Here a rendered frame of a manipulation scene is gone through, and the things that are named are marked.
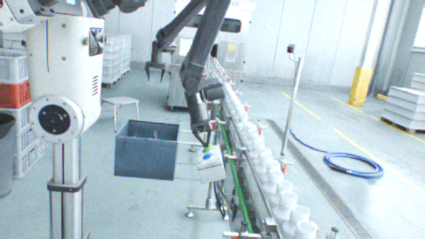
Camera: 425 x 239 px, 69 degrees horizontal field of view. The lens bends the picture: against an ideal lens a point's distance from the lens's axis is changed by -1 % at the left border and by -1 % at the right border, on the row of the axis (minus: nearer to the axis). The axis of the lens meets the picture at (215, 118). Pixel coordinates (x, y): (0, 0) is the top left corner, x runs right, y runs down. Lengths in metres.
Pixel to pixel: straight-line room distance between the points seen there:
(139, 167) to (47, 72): 0.81
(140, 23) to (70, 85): 10.43
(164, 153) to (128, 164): 0.20
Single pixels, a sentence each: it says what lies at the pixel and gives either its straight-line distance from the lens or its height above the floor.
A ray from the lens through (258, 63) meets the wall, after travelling 11.50.
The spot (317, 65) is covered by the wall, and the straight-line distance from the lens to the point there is 12.12.
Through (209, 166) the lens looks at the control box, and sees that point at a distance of 0.99.
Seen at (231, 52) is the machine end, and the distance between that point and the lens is 5.77.
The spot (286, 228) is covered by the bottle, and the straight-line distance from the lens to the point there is 0.71.
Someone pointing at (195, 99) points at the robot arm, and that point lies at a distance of 1.00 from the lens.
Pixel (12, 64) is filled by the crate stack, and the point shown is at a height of 1.05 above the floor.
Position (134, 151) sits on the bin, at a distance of 1.65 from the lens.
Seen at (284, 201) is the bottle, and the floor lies 1.16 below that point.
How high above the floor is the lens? 1.49
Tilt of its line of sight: 15 degrees down
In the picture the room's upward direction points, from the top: 7 degrees clockwise
